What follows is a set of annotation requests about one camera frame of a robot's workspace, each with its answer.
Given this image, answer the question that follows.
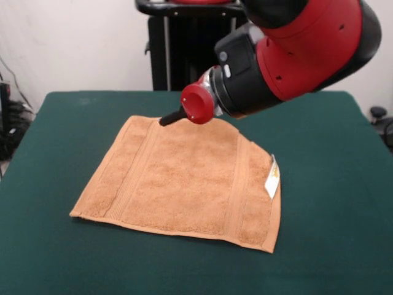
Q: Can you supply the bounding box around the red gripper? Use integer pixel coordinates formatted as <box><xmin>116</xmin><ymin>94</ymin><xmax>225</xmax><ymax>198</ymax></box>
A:
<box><xmin>158</xmin><ymin>66</ymin><xmax>224</xmax><ymax>127</ymax></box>

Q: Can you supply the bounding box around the tan terry towel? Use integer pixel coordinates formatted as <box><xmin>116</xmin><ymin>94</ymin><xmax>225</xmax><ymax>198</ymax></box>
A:
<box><xmin>69</xmin><ymin>115</ymin><xmax>282</xmax><ymax>254</ymax></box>

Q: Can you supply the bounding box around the dark green table cloth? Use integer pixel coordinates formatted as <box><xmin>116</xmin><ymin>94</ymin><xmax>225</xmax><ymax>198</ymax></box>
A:
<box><xmin>0</xmin><ymin>90</ymin><xmax>393</xmax><ymax>295</ymax></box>

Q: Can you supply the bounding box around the black electronics box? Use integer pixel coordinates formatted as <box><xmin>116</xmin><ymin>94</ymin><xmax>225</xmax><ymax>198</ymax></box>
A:
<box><xmin>0</xmin><ymin>81</ymin><xmax>12</xmax><ymax>133</ymax></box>

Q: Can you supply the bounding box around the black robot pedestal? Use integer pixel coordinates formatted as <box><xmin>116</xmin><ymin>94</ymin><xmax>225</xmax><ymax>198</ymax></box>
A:
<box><xmin>134</xmin><ymin>0</ymin><xmax>249</xmax><ymax>92</ymax></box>

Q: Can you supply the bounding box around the black cable bundle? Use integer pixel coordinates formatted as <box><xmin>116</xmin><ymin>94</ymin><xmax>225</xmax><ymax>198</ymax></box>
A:
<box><xmin>0</xmin><ymin>100</ymin><xmax>36</xmax><ymax>161</ymax></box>

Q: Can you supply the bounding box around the grey cable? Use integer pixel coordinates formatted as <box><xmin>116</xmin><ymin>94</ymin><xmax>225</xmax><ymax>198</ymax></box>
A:
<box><xmin>0</xmin><ymin>57</ymin><xmax>34</xmax><ymax>112</ymax></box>

